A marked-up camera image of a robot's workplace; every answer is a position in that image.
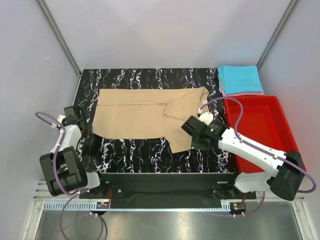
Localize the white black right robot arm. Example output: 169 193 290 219
181 112 306 201

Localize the red plastic bin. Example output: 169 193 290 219
224 96 299 173

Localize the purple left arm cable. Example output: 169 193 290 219
34 111 108 239

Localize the folded light blue t shirt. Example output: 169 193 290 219
217 65 264 95

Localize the white slotted cable duct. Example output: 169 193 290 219
44 201 110 211

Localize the beige t shirt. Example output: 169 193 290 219
92 87 209 153

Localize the aluminium corner post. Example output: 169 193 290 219
35 0 82 77
256 0 300 70

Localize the right aluminium corner post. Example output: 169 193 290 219
256 0 300 70

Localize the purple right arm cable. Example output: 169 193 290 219
198 97 316 218

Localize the left aluminium corner post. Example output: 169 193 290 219
35 0 82 77

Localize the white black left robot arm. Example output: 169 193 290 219
35 105 108 198

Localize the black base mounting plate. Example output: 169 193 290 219
80 173 256 211

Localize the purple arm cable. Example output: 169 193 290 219
198 97 316 218
34 111 108 239

